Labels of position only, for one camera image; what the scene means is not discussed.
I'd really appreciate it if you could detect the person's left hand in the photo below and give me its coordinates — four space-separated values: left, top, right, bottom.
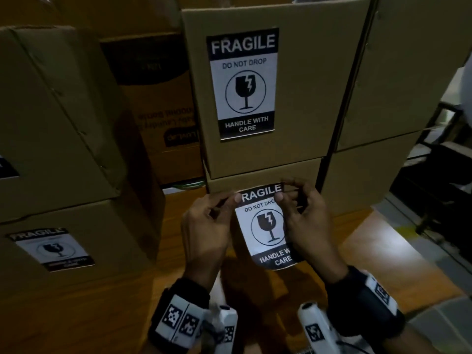
180 191 243 289

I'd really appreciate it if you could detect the person's right hand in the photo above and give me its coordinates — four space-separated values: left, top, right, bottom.
274 176 349 284

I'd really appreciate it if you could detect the black white warning sticker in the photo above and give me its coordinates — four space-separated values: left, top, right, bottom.
234 183 306 272

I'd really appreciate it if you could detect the person's right forearm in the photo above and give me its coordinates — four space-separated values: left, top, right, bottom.
380 325 441 354

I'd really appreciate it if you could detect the plain low cardboard box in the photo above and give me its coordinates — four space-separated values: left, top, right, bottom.
204 157 326 196

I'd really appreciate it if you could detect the printed brown cardboard box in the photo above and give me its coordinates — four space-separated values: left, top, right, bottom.
99 32 206 187

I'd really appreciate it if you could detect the large warning sticker on box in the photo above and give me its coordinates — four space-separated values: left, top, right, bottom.
206 28 280 141

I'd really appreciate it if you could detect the cardboard box with large sticker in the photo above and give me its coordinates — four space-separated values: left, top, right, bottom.
181 0 371 180

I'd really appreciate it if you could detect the cardboard box with small sticker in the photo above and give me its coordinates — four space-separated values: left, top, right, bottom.
0 180 165 293

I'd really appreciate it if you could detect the black left wristband with markers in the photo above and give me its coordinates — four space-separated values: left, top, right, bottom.
147 277 211 354

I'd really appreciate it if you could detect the black wristband with markers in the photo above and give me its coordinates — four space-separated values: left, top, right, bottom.
147 277 211 354
324 265 406 340

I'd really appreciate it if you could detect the black right wristband with markers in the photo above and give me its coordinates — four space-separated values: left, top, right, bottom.
324 265 406 340

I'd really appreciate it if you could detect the black chair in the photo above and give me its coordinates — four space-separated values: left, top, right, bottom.
390 102 472 263

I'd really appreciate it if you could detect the plain tall cardboard box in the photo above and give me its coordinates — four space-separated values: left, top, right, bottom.
337 0 472 152

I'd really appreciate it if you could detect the small warning sticker on box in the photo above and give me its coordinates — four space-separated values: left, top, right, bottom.
8 227 96 273

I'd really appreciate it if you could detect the creased cardboard box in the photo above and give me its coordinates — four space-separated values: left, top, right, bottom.
0 25 165 224

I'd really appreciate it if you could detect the dark cardboard box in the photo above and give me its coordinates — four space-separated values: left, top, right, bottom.
0 0 182 38

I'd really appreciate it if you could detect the green cable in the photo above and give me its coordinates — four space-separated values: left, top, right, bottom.
173 180 206 191

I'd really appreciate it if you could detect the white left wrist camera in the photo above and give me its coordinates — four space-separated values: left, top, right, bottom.
207 304 239 354

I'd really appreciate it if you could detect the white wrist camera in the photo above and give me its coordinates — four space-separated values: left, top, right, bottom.
297 301 344 354
207 304 239 354

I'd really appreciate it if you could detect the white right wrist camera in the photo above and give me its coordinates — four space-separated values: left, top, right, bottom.
297 301 344 354

